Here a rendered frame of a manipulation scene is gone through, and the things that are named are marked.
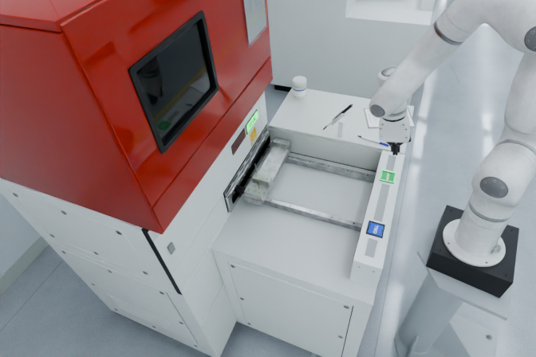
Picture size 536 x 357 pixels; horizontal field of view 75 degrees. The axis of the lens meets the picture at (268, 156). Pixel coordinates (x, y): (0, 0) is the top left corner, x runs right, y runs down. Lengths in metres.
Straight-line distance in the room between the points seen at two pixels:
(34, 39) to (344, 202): 1.22
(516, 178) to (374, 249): 0.47
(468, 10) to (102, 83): 0.81
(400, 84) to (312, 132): 0.65
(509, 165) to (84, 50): 0.99
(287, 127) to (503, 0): 1.01
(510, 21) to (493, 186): 0.41
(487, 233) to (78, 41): 1.19
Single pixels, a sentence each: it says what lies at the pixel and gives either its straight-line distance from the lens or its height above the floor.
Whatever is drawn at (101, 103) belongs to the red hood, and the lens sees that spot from 0.74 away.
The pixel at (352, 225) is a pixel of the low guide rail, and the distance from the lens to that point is 1.44.
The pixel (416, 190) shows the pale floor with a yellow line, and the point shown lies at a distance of 2.76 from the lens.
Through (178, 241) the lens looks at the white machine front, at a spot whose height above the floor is 1.06.
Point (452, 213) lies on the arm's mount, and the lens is 1.49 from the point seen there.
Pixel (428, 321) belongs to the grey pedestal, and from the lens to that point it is 1.83.
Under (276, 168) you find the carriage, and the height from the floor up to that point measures 0.88.
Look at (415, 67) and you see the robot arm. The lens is 1.09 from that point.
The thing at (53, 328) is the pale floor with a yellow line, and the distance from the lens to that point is 2.56.
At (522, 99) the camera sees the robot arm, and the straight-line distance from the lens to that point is 1.02.
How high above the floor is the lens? 2.02
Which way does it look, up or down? 44 degrees down
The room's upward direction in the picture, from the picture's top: 6 degrees counter-clockwise
